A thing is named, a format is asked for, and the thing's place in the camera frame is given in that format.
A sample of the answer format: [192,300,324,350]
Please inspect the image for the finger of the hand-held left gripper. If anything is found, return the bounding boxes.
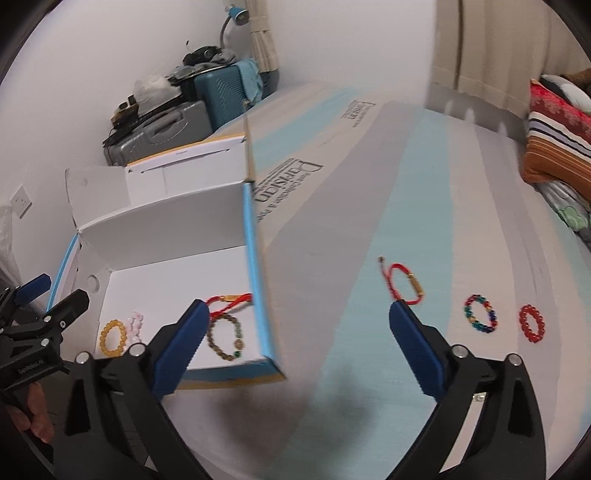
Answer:
[13,273,51,306]
[41,289,90,333]

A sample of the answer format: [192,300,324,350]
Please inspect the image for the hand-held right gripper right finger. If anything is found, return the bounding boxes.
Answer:
[389,301,548,480]

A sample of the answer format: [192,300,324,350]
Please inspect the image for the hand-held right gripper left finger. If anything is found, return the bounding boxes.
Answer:
[52,299,213,480]

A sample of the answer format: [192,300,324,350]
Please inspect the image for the brown wooden bead bracelet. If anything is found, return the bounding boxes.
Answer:
[205,315,244,358]

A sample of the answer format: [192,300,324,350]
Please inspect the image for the yellow bead bracelet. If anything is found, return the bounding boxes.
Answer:
[99,319,127,357]

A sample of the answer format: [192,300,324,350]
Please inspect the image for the pale pink bead bracelet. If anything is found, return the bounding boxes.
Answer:
[127,311,146,344]

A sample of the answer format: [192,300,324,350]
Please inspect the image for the red string bracelet gold tube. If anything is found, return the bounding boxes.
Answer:
[378,257,424,306]

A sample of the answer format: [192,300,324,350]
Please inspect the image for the red string bracelet gold charm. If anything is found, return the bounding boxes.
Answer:
[205,293,254,320]

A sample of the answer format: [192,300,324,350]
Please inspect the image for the blue yellow cardboard box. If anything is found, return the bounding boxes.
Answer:
[46,99,287,391]

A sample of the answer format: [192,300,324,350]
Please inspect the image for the person's left hand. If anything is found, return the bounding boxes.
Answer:
[7,383,55,444]

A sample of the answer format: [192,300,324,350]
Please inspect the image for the striped bed sheet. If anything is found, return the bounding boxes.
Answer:
[159,80,591,480]

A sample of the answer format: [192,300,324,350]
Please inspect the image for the small brown box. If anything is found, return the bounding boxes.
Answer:
[111,95,139,123]

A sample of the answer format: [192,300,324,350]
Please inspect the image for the grey suitcase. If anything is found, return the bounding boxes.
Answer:
[102,99,214,167]

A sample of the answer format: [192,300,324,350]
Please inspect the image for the floral quilt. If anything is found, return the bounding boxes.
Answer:
[540,180,591,252]

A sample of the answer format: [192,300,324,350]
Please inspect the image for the white plastic bag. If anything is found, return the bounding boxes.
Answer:
[133,74,183,112]

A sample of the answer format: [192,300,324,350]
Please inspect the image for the striped red orange pillow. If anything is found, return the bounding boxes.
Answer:
[521,78,591,185]

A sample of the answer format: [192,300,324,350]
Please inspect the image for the teal suitcase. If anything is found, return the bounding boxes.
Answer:
[194,62,264,132]

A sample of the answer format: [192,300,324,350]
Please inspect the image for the teal cloth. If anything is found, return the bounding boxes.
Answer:
[238,59,264,100]

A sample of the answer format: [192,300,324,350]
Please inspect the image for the black bag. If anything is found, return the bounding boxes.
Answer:
[182,44,238,70]

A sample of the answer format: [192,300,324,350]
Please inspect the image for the black white cloth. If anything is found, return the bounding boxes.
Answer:
[540,74,591,112]

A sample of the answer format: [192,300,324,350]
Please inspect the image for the beige window curtain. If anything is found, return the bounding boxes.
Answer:
[431,0,591,118]

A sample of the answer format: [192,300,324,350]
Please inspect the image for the tied beige curtain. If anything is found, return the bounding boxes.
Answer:
[245,0,280,100]

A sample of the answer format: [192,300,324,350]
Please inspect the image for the blue desk lamp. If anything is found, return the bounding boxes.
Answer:
[219,4,250,51]

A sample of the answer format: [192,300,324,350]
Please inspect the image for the multicolour bead bracelet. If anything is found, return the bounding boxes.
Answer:
[463,294,498,332]

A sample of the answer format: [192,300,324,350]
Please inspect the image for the white wall socket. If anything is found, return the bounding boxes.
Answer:
[10,185,33,217]

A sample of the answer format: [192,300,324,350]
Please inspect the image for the red bead bracelet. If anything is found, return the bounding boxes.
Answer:
[518,304,546,343]

